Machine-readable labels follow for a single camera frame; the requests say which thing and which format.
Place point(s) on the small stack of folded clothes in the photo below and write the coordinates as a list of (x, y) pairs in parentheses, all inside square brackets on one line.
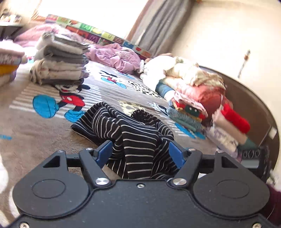
[(11, 56)]

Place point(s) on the black white striped garment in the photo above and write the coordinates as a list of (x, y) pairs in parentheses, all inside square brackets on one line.
[(140, 141)]

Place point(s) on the colourful alphabet foam mat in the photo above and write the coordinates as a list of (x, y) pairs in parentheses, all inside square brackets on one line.
[(96, 35)]

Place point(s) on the dark wooden headboard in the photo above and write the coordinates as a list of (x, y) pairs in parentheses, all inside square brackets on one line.
[(263, 127)]

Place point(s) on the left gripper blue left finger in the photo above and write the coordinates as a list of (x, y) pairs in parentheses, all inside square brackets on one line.
[(92, 162)]

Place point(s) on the grey curtain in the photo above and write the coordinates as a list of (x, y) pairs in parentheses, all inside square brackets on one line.
[(159, 24)]

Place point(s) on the pile of mixed clothes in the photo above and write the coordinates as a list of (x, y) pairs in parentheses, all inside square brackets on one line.
[(198, 103)]

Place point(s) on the stack of grey folded clothes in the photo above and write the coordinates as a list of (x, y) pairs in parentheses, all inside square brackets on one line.
[(59, 60)]

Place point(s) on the Mickey Mouse carpet blanket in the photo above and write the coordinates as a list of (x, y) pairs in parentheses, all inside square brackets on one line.
[(27, 138)]

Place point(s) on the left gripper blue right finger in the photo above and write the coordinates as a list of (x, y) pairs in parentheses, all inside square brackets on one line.
[(187, 162)]

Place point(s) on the pink purple quilt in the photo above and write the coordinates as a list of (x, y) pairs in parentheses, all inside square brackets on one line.
[(113, 55)]

